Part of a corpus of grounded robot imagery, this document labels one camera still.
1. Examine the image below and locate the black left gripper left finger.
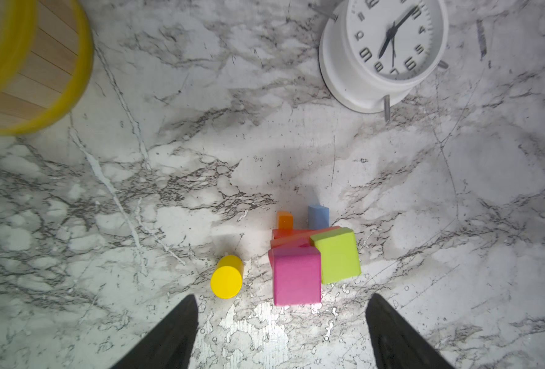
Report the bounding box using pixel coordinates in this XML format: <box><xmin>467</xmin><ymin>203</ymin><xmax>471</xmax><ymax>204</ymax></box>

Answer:
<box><xmin>112</xmin><ymin>295</ymin><xmax>198</xmax><ymax>369</ymax></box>

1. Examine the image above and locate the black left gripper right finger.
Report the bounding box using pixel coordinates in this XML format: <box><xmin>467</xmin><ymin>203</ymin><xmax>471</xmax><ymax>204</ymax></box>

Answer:
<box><xmin>366</xmin><ymin>294</ymin><xmax>453</xmax><ymax>369</ymax></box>

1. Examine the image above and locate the yellow wood cylinder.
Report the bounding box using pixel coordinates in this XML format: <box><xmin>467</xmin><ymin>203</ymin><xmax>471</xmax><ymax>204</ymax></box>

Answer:
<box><xmin>210</xmin><ymin>255</ymin><xmax>244</xmax><ymax>299</ymax></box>

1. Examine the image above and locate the lime green wood cube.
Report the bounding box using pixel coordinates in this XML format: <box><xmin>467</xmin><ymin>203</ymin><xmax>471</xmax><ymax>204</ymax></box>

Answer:
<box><xmin>310</xmin><ymin>228</ymin><xmax>362</xmax><ymax>284</ymax></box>

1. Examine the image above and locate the magenta wood cube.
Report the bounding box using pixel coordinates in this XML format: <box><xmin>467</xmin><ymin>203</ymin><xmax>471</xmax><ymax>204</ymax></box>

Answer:
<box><xmin>269</xmin><ymin>247</ymin><xmax>322</xmax><ymax>306</ymax></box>

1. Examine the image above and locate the orange-red wood block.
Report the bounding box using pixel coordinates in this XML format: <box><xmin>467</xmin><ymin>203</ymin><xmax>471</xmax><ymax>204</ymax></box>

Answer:
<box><xmin>270</xmin><ymin>226</ymin><xmax>339</xmax><ymax>248</ymax></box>

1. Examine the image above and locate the light blue wood block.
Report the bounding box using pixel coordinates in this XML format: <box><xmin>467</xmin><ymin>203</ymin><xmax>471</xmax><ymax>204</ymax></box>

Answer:
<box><xmin>308</xmin><ymin>204</ymin><xmax>330</xmax><ymax>230</ymax></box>

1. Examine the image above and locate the red wood block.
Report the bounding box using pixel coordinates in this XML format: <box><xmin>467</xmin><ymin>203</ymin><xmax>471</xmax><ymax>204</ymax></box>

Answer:
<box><xmin>272</xmin><ymin>229</ymin><xmax>316</xmax><ymax>242</ymax></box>

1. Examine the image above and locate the orange wood bar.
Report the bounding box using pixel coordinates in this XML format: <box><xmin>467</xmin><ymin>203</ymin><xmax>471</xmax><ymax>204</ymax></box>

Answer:
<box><xmin>277</xmin><ymin>211</ymin><xmax>294</xmax><ymax>230</ymax></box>

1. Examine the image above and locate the white round alarm clock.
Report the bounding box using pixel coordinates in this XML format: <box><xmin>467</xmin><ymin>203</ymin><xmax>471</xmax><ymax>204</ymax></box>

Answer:
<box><xmin>309</xmin><ymin>0</ymin><xmax>449</xmax><ymax>121</ymax></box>

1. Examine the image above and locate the yellow rimmed wooden steamer basket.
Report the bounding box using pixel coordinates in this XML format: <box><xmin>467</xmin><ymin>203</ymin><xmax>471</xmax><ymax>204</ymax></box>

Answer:
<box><xmin>0</xmin><ymin>1</ymin><xmax>94</xmax><ymax>136</ymax></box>

